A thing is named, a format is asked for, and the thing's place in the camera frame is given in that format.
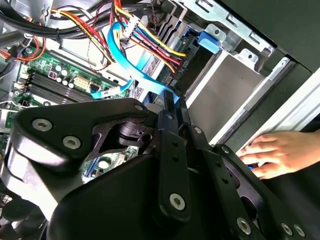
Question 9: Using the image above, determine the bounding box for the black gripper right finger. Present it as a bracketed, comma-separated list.
[175, 98, 313, 240]

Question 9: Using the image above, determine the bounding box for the blue data wire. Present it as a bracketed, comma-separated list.
[90, 21, 182, 103]

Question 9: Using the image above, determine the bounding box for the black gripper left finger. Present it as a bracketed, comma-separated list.
[9, 90, 194, 223]

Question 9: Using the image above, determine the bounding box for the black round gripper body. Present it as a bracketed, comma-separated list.
[47, 154, 235, 240]

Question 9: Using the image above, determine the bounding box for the orange red yellow power wire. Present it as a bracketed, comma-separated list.
[51, 0, 192, 76]

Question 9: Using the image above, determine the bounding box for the person's bare hand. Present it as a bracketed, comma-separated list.
[236, 131, 320, 180]

